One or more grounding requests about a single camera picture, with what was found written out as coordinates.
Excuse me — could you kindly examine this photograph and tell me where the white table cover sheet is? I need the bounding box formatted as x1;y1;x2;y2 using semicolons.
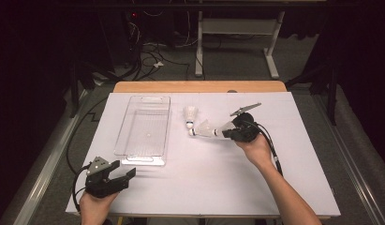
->
66;92;342;218

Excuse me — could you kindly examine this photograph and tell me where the white metal desk frame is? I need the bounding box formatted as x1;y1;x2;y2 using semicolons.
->
194;10;287;81

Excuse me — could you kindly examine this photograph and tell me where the black equipment with red light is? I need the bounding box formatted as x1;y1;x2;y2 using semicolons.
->
118;7;142;68

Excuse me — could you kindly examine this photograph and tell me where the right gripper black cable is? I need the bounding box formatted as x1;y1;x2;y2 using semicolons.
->
244;120;284;176

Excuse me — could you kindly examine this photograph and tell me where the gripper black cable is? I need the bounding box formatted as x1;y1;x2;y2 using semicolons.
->
70;164;90;215
244;120;284;176

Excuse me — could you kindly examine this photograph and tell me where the person's left hand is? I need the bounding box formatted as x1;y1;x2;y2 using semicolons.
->
79;190;120;225

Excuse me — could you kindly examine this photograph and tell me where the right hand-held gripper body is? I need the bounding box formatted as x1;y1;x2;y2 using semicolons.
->
230;102;263;143

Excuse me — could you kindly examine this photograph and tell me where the tangle of black floor cables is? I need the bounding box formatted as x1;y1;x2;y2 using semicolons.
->
127;40;192;83

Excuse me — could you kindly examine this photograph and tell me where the long black floor cable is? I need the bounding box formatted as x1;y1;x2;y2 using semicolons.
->
66;97;110;170

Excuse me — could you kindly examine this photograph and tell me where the aluminium floor rail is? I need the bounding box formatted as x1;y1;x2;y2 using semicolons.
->
311;93;385;225
11;90;88;225

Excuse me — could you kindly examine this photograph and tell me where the person's right hand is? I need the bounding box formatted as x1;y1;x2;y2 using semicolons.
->
235;132;274;172

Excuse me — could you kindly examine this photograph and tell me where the black metal stand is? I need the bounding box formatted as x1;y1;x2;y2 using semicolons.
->
69;59;97;118
285;62;339;126

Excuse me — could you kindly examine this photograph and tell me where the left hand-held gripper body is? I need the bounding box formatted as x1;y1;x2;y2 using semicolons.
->
84;156;130;199

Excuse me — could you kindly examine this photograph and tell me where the dark curtain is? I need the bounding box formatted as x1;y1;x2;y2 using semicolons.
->
0;0;76;217
318;0;385;170

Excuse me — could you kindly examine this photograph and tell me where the clear plastic tray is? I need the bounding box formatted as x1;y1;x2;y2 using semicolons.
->
113;95;171;167

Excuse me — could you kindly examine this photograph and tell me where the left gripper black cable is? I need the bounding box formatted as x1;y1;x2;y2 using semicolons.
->
70;164;90;215

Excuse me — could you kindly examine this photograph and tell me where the white feather shuttlecock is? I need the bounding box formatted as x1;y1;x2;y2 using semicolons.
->
187;118;214;139
183;105;200;130
211;121;237;139

